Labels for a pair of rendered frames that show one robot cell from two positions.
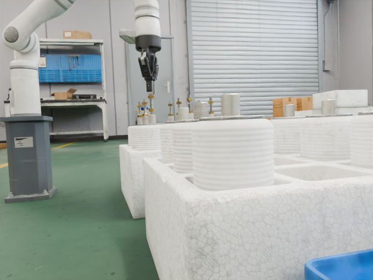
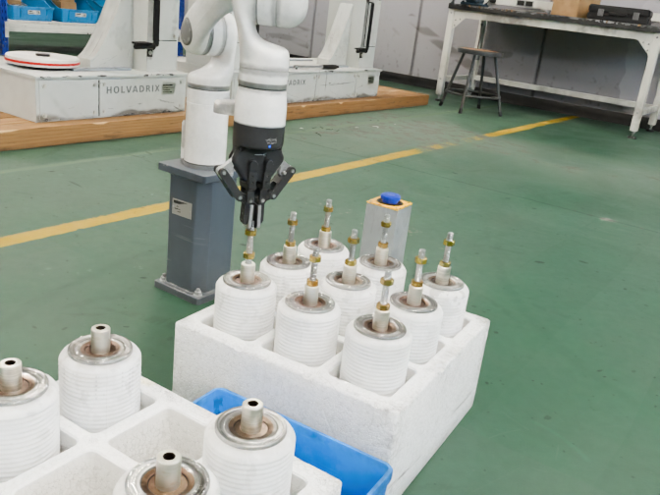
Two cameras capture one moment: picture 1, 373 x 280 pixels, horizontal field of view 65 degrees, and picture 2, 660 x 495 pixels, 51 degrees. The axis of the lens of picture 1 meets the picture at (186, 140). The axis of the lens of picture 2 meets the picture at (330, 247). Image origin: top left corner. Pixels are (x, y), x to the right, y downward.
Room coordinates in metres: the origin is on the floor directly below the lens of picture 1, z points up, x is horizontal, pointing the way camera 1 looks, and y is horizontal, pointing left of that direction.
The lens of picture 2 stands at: (0.24, -0.71, 0.68)
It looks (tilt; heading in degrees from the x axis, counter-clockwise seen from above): 19 degrees down; 45
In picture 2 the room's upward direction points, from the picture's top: 7 degrees clockwise
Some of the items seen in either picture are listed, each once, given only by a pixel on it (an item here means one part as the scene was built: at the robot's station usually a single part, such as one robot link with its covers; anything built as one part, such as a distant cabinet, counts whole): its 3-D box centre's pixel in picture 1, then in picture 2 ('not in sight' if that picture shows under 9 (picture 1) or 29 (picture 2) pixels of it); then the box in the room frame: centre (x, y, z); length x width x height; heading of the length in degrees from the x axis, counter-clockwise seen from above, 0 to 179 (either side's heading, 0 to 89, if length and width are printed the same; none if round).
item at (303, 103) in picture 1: (303, 107); not in sight; (4.78, -1.93, 0.45); 0.30 x 0.24 x 0.30; 10
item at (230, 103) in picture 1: (230, 108); not in sight; (0.35, -0.05, 0.26); 0.02 x 0.02 x 0.03
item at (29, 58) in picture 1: (23, 50); (211, 52); (1.10, 0.59, 0.54); 0.09 x 0.09 x 0.17; 84
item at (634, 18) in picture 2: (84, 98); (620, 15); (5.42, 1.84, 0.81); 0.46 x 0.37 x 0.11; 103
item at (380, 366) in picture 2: not in sight; (371, 383); (0.93, -0.13, 0.16); 0.10 x 0.10 x 0.18
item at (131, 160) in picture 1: (181, 170); (336, 367); (1.01, 0.02, 0.09); 0.39 x 0.39 x 0.18; 17
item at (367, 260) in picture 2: not in sight; (380, 262); (1.12, 0.06, 0.25); 0.08 x 0.08 x 0.01
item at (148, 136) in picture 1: (154, 155); (243, 332); (0.86, 0.10, 0.16); 0.10 x 0.10 x 0.18
